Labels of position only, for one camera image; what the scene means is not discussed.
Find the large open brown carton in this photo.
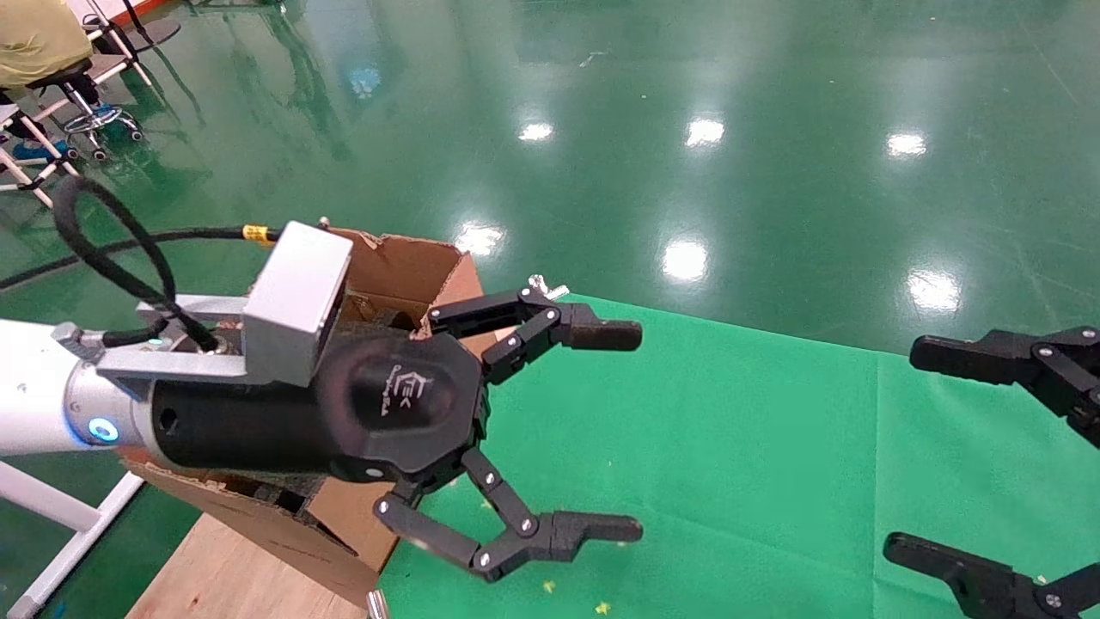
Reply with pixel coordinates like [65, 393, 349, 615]
[120, 225, 495, 607]

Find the person in olive shirt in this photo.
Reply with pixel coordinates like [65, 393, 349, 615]
[0, 0, 94, 89]

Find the white table leg frame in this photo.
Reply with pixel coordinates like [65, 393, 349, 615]
[0, 460, 145, 619]

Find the green cloth mat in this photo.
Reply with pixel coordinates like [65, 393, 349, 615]
[378, 294, 1100, 619]

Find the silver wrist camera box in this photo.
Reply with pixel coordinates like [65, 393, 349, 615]
[95, 221, 353, 388]

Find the black foam insert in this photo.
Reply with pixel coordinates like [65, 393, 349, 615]
[225, 469, 334, 518]

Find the black round stand base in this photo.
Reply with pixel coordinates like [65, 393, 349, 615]
[125, 0, 183, 50]

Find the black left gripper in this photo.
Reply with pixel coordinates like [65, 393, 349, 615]
[150, 286, 644, 583]

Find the white pipe rack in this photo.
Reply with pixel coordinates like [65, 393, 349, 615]
[0, 0, 156, 210]

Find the black cable with yellow tag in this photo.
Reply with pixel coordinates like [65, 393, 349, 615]
[0, 175, 280, 353]

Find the black stool with chrome base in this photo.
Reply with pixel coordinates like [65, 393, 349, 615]
[24, 58, 145, 164]

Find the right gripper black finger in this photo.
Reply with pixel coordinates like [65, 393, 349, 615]
[908, 327, 1100, 450]
[883, 534, 1100, 619]

